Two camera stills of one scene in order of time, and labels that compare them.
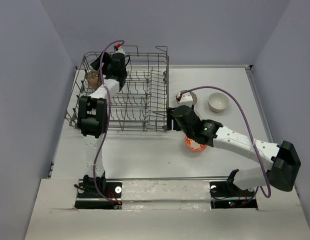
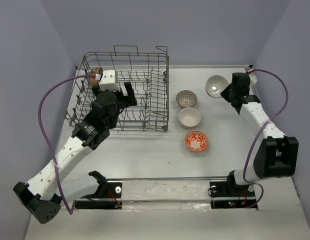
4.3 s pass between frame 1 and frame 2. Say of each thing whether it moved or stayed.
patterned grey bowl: stayed
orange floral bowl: stayed
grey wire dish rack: stayed
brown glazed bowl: stayed
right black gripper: moved
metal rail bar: stayed
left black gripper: moved
